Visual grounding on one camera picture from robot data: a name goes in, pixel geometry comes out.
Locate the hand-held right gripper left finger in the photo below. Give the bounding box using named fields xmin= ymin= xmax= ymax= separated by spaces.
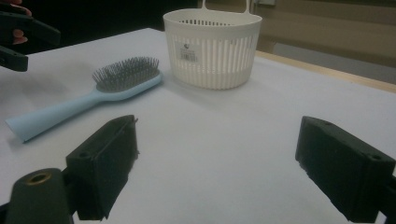
xmin=64 ymin=114 xmax=140 ymax=222

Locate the light blue hairbrush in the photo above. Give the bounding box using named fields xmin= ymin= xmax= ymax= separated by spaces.
xmin=5 ymin=56 xmax=164 ymax=144

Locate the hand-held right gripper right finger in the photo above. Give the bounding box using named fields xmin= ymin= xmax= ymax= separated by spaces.
xmin=294 ymin=115 xmax=396 ymax=224

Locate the wooden table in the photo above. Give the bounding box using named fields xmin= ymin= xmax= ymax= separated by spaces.
xmin=255 ymin=49 xmax=396 ymax=94

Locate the beige wooden cabinet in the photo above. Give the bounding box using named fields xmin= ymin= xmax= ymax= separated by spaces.
xmin=197 ymin=0 xmax=396 ymax=85

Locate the white plastic slotted basket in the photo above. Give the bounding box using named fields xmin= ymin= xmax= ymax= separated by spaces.
xmin=163 ymin=0 xmax=263 ymax=91

